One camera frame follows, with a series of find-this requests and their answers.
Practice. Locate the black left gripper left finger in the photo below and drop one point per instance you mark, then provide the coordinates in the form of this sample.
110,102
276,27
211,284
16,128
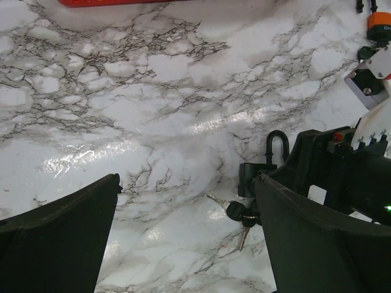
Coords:
59,247

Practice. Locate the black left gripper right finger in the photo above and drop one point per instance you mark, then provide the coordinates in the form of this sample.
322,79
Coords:
313,248

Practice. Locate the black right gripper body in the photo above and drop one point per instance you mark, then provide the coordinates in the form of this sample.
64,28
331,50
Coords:
318,160

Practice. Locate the black-headed key bunch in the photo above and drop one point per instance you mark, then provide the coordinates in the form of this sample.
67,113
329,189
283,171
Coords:
249,216
368,51

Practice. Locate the small black box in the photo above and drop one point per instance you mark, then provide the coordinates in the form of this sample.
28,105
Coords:
249,171

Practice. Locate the orange black Opel padlock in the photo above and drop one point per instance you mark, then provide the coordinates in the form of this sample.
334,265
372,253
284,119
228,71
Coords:
378,26

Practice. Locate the red plastic shopping basket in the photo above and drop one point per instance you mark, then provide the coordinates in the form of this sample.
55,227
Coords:
97,3

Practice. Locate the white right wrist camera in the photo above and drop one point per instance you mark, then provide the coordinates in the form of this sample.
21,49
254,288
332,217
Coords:
370,82

